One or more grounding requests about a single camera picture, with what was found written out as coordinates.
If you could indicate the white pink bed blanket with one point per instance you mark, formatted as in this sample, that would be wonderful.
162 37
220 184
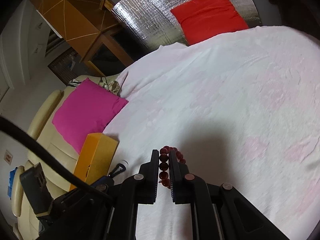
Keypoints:
243 108

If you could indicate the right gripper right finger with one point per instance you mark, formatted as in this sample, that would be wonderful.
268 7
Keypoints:
217 212

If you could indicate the cream leather headboard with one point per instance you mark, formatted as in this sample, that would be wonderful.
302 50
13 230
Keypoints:
47 147

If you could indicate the wooden pillar cabinet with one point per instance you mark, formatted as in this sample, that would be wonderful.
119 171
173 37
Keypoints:
89 31

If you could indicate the phone on gripper mount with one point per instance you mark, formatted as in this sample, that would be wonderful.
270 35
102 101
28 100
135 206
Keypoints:
35 188

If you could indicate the magenta pillow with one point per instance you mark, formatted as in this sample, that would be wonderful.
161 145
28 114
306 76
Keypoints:
88 109

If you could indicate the red pillow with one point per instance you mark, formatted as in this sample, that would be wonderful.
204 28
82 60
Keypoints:
203 19

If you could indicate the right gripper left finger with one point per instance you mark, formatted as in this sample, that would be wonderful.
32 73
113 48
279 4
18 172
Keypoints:
140 188

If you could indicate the patterned cloth behind pillow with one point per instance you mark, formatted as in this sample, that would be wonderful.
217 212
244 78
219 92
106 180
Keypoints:
110 85

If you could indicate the orange cardboard jewelry box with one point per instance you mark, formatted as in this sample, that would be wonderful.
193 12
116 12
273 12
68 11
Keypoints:
95 157

